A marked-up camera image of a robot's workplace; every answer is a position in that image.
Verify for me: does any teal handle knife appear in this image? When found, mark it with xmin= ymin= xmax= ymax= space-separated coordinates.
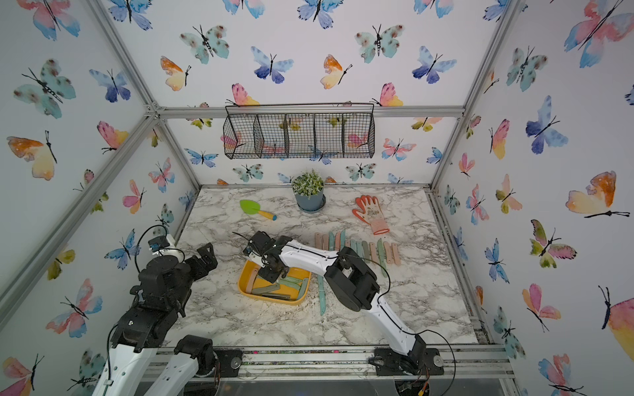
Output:
xmin=355 ymin=241 xmax=364 ymax=258

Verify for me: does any dark grey folding knife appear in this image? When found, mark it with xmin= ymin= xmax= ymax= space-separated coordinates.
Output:
xmin=362 ymin=241 xmax=371 ymax=260

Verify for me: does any pink folding knife top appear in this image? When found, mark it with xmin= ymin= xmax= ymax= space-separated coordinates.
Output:
xmin=369 ymin=243 xmax=380 ymax=265

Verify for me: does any green ceramic knife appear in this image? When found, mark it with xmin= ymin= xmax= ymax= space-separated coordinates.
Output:
xmin=376 ymin=239 xmax=388 ymax=277

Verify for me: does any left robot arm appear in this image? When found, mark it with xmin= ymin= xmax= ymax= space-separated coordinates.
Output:
xmin=92 ymin=244 xmax=221 ymax=395

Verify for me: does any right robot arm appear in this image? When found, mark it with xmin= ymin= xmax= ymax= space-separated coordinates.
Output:
xmin=243 ymin=231 xmax=444 ymax=376

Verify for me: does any yellow storage box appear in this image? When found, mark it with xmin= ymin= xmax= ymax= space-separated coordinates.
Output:
xmin=238 ymin=261 xmax=310 ymax=306

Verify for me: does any green yellow toy trowel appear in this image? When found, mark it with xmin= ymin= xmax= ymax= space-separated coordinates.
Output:
xmin=239 ymin=200 xmax=277 ymax=221

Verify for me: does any potted green plant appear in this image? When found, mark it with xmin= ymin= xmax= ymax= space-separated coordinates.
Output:
xmin=292 ymin=170 xmax=325 ymax=213

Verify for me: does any red white garden glove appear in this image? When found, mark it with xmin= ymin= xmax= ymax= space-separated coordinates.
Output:
xmin=352 ymin=195 xmax=390 ymax=235

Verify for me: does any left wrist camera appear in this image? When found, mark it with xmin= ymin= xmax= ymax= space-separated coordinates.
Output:
xmin=149 ymin=234 xmax=175 ymax=255

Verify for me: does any black wire wall basket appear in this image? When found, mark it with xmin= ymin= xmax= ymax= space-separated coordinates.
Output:
xmin=221 ymin=102 xmax=376 ymax=163

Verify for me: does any aluminium front rail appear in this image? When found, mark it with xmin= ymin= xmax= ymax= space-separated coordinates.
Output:
xmin=214 ymin=344 xmax=515 ymax=381

